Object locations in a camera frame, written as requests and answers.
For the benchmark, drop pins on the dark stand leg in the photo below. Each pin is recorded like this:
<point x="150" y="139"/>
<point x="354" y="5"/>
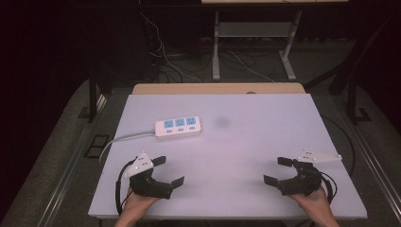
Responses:
<point x="352" y="101"/>
<point x="92" y="94"/>

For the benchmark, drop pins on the person's left hand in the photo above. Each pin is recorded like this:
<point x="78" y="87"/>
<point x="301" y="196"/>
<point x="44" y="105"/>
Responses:
<point x="137" y="205"/>

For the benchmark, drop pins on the grey metal stand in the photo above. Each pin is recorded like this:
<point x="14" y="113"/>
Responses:
<point x="255" y="29"/>

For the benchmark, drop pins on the aluminium floor rail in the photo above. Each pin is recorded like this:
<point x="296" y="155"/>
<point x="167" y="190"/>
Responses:
<point x="378" y="170"/>
<point x="72" y="170"/>

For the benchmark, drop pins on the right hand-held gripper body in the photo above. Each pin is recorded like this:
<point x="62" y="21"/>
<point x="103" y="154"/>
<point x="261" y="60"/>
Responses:
<point x="302" y="183"/>

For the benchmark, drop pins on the black rectangular floor frame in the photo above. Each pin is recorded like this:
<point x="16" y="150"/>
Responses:
<point x="96" y="146"/>

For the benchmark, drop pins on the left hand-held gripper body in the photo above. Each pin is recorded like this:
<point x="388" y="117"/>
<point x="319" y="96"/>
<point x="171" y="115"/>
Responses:
<point x="148" y="186"/>

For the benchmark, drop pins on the person's right hand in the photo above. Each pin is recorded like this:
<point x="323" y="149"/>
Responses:
<point x="313" y="201"/>

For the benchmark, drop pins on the white power strip blue sockets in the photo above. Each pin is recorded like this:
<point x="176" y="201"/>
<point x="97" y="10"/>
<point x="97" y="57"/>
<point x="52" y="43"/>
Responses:
<point x="178" y="127"/>

